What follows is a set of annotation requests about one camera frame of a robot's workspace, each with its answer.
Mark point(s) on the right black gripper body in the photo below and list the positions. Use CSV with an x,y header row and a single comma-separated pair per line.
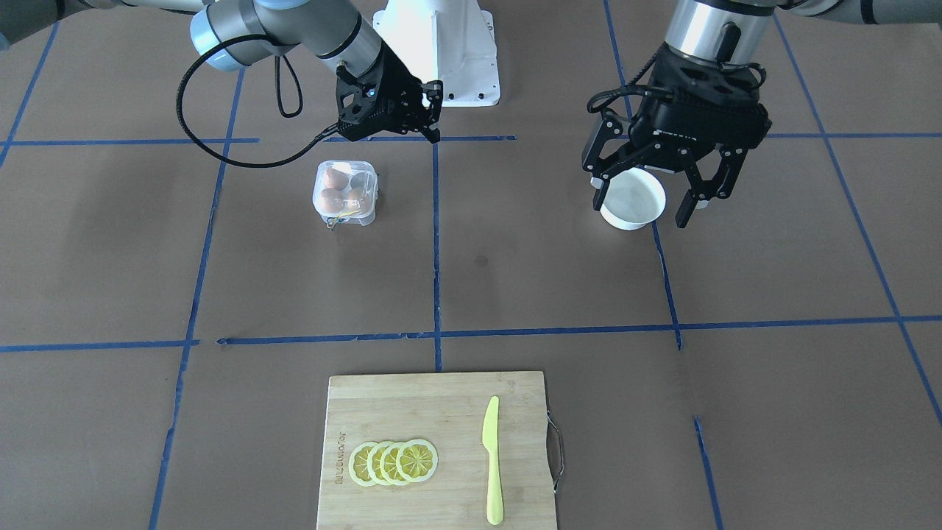
x,y
407,93

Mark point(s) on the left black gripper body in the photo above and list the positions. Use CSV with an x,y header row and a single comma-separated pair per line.
x,y
606,151

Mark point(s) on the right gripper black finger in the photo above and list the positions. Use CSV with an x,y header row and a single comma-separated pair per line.
x,y
433,93

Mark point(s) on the brown egg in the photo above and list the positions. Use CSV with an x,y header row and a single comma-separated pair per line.
x,y
358,201
330,201
335,179

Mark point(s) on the yellow lemon slice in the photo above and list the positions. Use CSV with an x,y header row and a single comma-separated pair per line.
x,y
360,465
391,467
375,465
418,460

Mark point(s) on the clear plastic egg box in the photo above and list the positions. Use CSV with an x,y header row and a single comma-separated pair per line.
x,y
362,175

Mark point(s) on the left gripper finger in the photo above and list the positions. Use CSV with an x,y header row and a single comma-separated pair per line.
x,y
721,185
608,127

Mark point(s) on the yellow plastic knife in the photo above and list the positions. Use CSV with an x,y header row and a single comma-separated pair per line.
x,y
494,503

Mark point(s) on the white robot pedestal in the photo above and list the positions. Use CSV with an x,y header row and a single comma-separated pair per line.
x,y
450,41

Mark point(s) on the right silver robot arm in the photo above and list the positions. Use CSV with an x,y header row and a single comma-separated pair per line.
x,y
232,35

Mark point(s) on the white bowl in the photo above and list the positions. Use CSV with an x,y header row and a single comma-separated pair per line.
x,y
634,199

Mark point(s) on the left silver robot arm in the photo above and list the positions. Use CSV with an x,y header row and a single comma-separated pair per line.
x,y
731,31

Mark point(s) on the bamboo cutting board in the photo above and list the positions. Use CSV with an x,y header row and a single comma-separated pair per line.
x,y
447,409

